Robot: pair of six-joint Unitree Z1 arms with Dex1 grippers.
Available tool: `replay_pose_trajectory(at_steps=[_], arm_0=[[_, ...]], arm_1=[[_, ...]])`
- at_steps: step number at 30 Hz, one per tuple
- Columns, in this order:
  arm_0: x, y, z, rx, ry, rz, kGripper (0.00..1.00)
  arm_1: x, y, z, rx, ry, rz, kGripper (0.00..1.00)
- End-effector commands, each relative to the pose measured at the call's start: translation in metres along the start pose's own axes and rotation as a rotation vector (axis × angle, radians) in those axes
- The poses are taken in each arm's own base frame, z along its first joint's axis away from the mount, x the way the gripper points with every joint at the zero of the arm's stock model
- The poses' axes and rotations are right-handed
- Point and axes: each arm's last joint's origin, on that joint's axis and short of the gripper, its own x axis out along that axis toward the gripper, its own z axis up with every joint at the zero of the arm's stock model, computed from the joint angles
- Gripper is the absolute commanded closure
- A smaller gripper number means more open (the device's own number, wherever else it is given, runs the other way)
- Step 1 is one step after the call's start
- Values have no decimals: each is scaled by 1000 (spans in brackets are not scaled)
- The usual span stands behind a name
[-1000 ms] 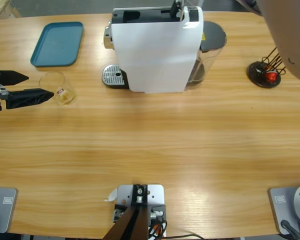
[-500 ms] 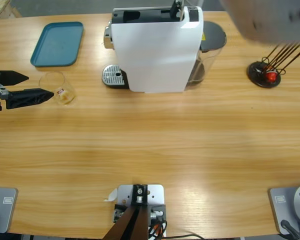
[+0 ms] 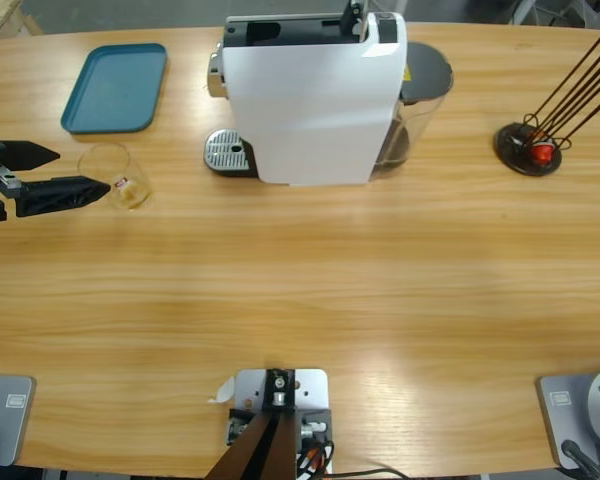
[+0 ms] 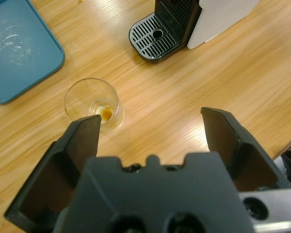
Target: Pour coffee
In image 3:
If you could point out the white capsule coffee machine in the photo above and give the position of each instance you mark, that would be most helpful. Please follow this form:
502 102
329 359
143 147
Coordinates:
310 110

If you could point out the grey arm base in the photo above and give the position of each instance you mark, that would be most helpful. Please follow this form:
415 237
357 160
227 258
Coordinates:
10 415
575 415

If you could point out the red coffee capsule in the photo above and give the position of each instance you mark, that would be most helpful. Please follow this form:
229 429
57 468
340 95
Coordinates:
544 154

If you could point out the clear drinking glass red label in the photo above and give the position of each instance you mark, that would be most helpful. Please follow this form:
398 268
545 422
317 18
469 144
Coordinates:
110 160

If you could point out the teal plastic tray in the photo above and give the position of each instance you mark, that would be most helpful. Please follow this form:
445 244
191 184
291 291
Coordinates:
115 90

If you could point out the metal drip tray grate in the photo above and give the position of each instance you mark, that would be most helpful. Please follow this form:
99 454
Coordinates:
225 150

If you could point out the black capsule holder with rods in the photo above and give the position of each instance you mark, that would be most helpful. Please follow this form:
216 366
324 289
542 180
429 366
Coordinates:
512 155

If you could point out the white mount plate dark post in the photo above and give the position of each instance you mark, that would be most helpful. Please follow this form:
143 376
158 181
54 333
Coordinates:
310 390

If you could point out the grey metal frame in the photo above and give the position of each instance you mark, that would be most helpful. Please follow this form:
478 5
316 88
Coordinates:
570 12

